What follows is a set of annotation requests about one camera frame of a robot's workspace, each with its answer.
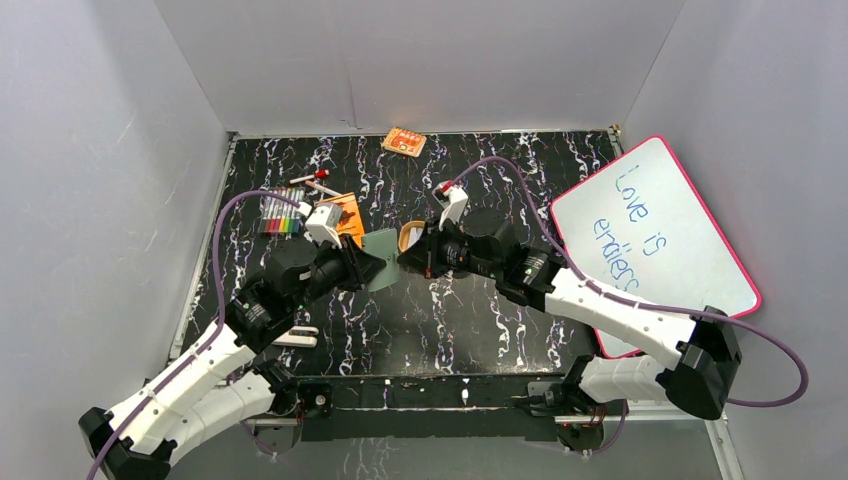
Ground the white stapler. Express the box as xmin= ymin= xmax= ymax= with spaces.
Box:
xmin=272 ymin=326 xmax=319 ymax=348

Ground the pack of coloured markers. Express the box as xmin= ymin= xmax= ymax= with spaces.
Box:
xmin=260 ymin=187 xmax=306 ymax=235

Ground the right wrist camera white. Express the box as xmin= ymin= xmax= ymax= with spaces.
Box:
xmin=432 ymin=181 xmax=469 ymax=230

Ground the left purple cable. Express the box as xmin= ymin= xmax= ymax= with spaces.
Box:
xmin=84 ymin=189 xmax=309 ymax=480

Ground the white marker pen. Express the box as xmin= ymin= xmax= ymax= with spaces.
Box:
xmin=304 ymin=180 xmax=342 ymax=197

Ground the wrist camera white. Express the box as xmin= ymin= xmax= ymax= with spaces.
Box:
xmin=298 ymin=202 xmax=343 ymax=248
xmin=432 ymin=181 xmax=469 ymax=230

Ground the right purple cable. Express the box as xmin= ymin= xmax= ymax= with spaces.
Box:
xmin=437 ymin=156 xmax=810 ymax=409

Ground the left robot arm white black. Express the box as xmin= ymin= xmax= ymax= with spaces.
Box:
xmin=78 ymin=235 xmax=396 ymax=479

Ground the small orange card box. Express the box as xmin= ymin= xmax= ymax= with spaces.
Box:
xmin=381 ymin=127 xmax=427 ymax=158

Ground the green card holder wallet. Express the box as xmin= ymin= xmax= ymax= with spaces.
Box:
xmin=363 ymin=228 xmax=400 ymax=293

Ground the purple cable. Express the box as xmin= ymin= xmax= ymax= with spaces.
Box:
xmin=84 ymin=189 xmax=309 ymax=480
xmin=437 ymin=156 xmax=810 ymax=409

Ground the red capped marker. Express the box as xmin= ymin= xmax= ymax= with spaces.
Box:
xmin=288 ymin=169 xmax=330 ymax=185

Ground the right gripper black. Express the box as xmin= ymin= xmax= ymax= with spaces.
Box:
xmin=397 ymin=215 xmax=500 ymax=281

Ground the orange paperback book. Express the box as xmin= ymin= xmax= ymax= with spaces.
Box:
xmin=318 ymin=192 xmax=366 ymax=247

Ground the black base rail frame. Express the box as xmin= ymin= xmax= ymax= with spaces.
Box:
xmin=142 ymin=374 xmax=727 ymax=452

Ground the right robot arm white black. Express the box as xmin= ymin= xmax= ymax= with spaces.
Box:
xmin=398 ymin=208 xmax=742 ymax=420

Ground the pink framed whiteboard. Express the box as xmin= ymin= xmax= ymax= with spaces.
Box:
xmin=549 ymin=136 xmax=762 ymax=317

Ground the tan oval tray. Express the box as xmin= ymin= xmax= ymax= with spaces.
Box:
xmin=398 ymin=220 xmax=427 ymax=253

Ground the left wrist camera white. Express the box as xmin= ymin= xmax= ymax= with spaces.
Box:
xmin=298 ymin=202 xmax=343 ymax=248

